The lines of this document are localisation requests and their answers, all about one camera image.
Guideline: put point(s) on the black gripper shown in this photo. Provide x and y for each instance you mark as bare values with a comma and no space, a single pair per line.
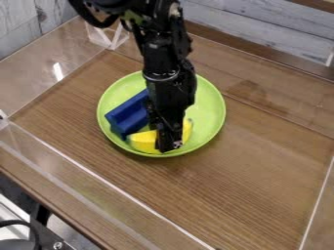
171,95

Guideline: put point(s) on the yellow toy banana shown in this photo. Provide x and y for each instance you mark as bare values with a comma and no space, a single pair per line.
145,141

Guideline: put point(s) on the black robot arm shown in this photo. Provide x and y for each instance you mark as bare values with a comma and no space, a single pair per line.
157,23

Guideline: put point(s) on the green round plate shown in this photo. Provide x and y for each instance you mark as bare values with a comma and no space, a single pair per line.
207,113

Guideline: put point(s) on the blue plastic block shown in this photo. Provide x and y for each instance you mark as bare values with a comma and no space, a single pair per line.
127,118

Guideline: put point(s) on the clear acrylic corner bracket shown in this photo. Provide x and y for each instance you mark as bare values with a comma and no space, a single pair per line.
110,37

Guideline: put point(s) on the black metal table bracket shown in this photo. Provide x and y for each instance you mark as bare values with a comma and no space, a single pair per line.
50,241

